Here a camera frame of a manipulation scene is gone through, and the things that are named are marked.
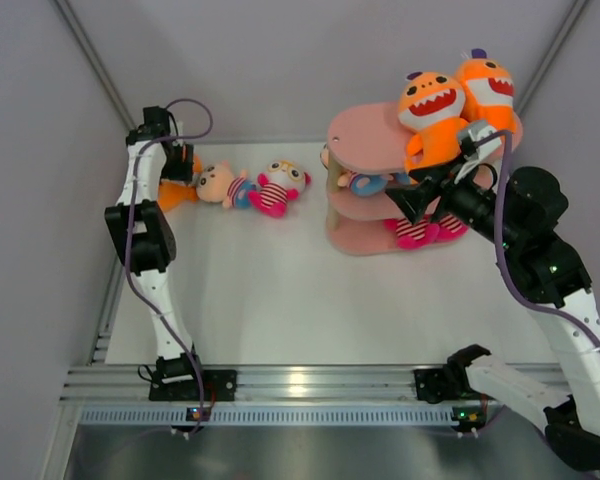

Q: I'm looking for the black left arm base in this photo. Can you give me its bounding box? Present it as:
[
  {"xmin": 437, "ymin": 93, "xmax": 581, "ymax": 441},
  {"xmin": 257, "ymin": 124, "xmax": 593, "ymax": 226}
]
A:
[{"xmin": 148, "ymin": 368, "xmax": 239, "ymax": 402}]

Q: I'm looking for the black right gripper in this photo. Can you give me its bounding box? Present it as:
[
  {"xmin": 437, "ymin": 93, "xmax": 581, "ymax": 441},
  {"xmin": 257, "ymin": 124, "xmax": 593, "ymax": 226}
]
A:
[{"xmin": 385, "ymin": 151, "xmax": 521, "ymax": 251}]

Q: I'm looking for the orange shark plush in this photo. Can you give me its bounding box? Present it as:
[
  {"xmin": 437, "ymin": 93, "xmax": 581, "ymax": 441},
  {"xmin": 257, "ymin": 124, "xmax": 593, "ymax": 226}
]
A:
[
  {"xmin": 158, "ymin": 154, "xmax": 203, "ymax": 212},
  {"xmin": 398, "ymin": 72, "xmax": 468, "ymax": 172},
  {"xmin": 454, "ymin": 48, "xmax": 517, "ymax": 133}
]

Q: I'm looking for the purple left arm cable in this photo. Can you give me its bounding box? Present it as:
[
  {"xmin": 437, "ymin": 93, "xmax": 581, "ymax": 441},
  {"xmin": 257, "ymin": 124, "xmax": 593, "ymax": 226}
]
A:
[{"xmin": 124, "ymin": 98, "xmax": 215, "ymax": 434}]

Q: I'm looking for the doll plush striped shirt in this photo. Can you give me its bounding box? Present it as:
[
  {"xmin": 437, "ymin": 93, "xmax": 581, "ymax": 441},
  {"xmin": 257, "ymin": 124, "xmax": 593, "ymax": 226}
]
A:
[{"xmin": 196, "ymin": 161, "xmax": 257, "ymax": 209}]

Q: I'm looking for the white slotted cable duct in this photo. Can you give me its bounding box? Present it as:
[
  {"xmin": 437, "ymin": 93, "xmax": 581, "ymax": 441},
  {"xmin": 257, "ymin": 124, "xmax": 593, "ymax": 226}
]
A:
[{"xmin": 80, "ymin": 404, "xmax": 484, "ymax": 427}]

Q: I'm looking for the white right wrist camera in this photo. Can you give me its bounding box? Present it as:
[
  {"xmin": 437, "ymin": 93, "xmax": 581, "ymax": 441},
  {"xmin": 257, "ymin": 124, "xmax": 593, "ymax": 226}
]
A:
[{"xmin": 455, "ymin": 119, "xmax": 502, "ymax": 183}]

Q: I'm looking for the aluminium mounting rail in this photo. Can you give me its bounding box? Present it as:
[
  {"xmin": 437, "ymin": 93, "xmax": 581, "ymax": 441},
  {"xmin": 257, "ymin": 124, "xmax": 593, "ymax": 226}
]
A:
[{"xmin": 59, "ymin": 324, "xmax": 571, "ymax": 404}]

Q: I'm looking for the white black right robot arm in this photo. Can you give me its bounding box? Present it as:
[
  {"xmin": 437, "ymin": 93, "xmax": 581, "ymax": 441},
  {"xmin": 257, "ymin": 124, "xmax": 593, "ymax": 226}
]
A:
[{"xmin": 386, "ymin": 163, "xmax": 600, "ymax": 471}]

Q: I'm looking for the blue doll plush on shelf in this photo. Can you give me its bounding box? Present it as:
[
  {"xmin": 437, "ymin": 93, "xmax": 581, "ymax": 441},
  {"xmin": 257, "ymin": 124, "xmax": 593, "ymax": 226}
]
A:
[{"xmin": 336, "ymin": 168, "xmax": 412, "ymax": 197}]

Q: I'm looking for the white pink glasses plush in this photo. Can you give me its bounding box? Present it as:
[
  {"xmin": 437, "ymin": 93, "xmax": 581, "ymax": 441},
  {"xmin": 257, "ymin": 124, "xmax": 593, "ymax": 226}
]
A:
[{"xmin": 247, "ymin": 159, "xmax": 312, "ymax": 218}]

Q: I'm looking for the pink striped plush on shelf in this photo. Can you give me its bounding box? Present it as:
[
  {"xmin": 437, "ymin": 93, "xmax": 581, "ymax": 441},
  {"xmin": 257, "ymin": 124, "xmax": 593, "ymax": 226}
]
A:
[{"xmin": 383, "ymin": 218, "xmax": 440, "ymax": 250}]

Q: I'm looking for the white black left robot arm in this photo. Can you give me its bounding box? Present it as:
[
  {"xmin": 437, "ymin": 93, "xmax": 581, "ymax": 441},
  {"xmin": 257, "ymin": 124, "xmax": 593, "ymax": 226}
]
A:
[{"xmin": 104, "ymin": 106, "xmax": 206, "ymax": 400}]

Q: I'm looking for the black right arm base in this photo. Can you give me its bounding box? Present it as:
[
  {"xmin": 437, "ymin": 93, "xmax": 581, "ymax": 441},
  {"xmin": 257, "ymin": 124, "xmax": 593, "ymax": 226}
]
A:
[{"xmin": 414, "ymin": 366, "xmax": 461, "ymax": 404}]

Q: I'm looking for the pink three-tier shelf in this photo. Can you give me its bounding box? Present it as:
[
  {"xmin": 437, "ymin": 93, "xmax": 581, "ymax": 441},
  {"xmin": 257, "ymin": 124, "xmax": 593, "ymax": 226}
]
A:
[{"xmin": 324, "ymin": 102, "xmax": 524, "ymax": 257}]

